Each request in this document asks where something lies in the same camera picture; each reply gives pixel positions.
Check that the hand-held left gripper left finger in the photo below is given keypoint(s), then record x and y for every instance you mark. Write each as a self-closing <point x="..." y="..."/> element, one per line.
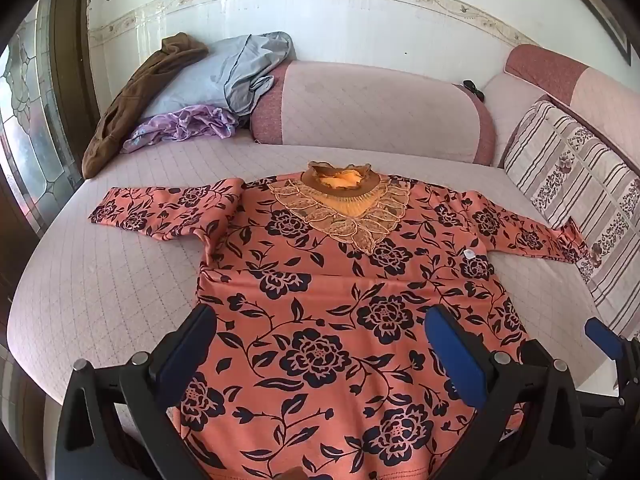
<point x="187" y="355"/>

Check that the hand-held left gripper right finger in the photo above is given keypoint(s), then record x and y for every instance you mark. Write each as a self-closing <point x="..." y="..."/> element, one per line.
<point x="456" y="355"/>

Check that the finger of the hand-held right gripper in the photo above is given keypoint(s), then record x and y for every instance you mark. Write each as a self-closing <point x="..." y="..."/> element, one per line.
<point x="600" y="334"/>

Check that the orange floral blouse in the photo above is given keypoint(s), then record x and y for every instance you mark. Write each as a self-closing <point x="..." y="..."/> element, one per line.
<point x="325" y="310"/>

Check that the pink quilted sofa seat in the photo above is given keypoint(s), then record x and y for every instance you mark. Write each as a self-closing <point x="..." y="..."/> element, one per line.
<point x="100" y="270"/>

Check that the striped floral pillow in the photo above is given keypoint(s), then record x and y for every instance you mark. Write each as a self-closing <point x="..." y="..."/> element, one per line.
<point x="565" y="175"/>

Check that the purple garment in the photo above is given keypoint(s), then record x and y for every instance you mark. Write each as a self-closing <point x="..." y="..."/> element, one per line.
<point x="190" y="120"/>

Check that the short pink back cushion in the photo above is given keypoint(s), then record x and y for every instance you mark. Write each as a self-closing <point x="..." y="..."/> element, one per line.
<point x="600" y="95"/>

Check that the long pink back cushion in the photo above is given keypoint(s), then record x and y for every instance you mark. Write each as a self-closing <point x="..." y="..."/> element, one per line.
<point x="375" y="110"/>

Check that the brown garment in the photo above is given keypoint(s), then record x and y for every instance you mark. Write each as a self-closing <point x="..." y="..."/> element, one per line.
<point x="135" y="100"/>

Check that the small black object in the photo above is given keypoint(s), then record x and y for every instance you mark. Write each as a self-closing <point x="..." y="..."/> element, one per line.
<point x="472" y="88"/>

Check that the stained glass window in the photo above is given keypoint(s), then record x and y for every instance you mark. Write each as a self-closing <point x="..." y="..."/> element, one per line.
<point x="30" y="125"/>

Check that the grey-blue garment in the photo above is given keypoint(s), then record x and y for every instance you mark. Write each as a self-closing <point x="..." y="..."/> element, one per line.
<point x="225" y="70"/>

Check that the dark picture frame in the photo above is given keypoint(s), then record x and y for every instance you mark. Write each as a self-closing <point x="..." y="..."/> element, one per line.
<point x="600" y="15"/>

